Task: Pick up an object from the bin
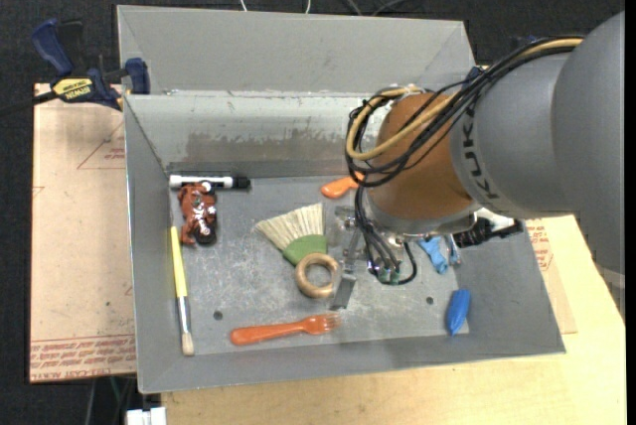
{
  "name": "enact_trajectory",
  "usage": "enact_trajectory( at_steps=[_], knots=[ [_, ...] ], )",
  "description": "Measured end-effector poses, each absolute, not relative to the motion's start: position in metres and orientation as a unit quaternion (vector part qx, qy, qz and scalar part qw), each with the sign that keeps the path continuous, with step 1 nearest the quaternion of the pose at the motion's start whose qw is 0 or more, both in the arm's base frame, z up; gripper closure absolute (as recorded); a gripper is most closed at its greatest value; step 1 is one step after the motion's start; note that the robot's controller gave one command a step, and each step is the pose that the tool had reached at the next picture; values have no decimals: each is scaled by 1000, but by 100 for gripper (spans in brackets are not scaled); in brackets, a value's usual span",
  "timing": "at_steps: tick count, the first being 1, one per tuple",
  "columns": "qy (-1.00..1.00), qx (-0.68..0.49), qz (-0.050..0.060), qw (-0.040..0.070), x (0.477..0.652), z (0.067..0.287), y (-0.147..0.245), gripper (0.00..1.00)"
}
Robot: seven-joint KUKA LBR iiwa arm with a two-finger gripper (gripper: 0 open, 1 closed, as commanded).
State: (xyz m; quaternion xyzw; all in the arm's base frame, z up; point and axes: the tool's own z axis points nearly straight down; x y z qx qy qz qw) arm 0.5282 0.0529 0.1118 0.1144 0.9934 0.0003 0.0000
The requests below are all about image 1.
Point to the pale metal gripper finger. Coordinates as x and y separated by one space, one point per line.
345 289
346 218

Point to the orange plastic utensil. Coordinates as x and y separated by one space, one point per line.
338 187

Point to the light blue plastic piece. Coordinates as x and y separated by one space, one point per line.
434 254

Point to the grey metal bin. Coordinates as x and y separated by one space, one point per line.
258 294

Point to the orange plastic fork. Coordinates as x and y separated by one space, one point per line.
268 332

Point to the blue plastic toy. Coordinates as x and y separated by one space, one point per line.
458 311

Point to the black and white marker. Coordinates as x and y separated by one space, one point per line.
204 181

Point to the brown toy motorcycle rider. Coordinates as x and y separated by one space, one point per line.
198 212

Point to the black cylinder on white bracket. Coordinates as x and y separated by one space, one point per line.
479 230

